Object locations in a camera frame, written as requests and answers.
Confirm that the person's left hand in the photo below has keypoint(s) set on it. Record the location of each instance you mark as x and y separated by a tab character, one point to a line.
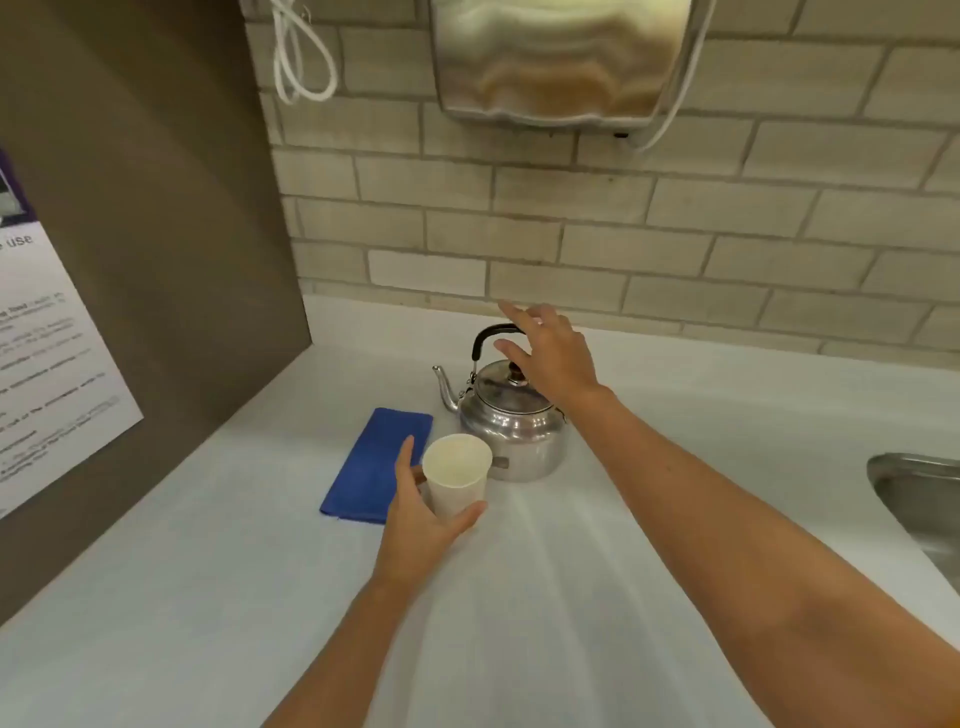
412	531

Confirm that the person's right hand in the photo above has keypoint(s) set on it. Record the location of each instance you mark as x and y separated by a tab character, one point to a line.
559	360

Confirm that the person's left thumb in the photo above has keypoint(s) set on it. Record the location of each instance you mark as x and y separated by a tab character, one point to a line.
407	460

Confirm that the person's right thumb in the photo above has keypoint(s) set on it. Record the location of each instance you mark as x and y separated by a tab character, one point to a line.
513	353

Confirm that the white paper cup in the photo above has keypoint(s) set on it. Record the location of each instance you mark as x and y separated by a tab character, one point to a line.
457	475

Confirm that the person's right forearm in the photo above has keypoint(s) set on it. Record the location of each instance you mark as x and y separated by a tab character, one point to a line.
750	562

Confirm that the person's left forearm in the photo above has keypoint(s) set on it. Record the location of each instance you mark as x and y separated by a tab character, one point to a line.
352	660

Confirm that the blue folded cloth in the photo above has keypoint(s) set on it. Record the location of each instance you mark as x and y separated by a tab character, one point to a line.
371	465

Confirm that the silver metal kettle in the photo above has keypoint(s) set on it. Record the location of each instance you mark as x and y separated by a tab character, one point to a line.
510	420

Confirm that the stainless steel towel dispenser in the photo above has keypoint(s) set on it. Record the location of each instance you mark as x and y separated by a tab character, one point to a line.
559	60

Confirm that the brown cabinet side panel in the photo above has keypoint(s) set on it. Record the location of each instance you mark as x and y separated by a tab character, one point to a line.
150	285

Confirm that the white printed notice sheet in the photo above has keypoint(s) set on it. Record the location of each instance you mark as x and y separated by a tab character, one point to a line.
45	360

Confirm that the stainless steel sink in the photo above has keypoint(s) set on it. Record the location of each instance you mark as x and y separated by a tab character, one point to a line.
919	502

